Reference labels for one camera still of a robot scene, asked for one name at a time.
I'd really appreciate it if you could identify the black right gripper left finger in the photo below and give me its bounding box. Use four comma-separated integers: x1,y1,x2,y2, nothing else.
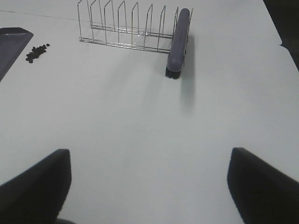
0,149,71,224

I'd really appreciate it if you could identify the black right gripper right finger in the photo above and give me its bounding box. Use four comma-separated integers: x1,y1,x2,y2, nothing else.
227,147,299,224

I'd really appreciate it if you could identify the pile of coffee beans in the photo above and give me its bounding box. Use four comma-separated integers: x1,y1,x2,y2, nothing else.
25,43,50,63

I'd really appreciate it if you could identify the purple plastic dustpan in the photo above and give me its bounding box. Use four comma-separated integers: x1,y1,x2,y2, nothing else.
0,27,33,80

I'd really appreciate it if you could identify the chrome wire dish rack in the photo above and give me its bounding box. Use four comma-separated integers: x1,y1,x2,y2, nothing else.
77,0,181,54

